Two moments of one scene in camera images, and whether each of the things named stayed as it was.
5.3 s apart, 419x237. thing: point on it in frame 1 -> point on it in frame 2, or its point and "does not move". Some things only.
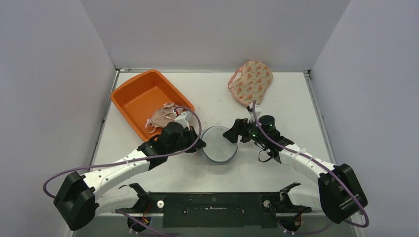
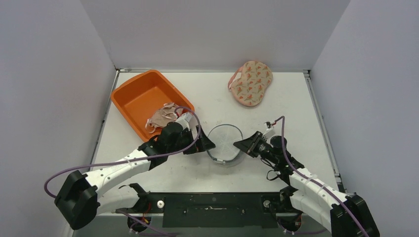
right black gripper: x=241 y=130 -> x=254 y=143
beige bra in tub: x=162 y=117 does not move
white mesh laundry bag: x=218 y=148 does not move
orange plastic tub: x=138 y=99 does not move
